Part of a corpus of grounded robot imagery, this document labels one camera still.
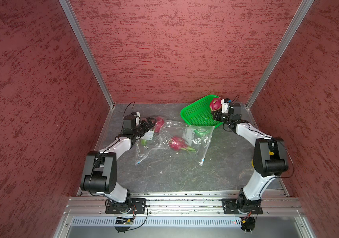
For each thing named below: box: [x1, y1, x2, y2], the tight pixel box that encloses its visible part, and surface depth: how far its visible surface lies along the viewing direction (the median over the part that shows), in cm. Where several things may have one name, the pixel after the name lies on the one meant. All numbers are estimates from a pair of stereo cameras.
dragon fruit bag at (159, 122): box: [154, 116, 165, 134], surface depth 99 cm
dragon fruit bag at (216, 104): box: [210, 97, 222, 112], surface depth 96 cm
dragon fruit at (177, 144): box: [169, 136, 197, 152], surface depth 91 cm
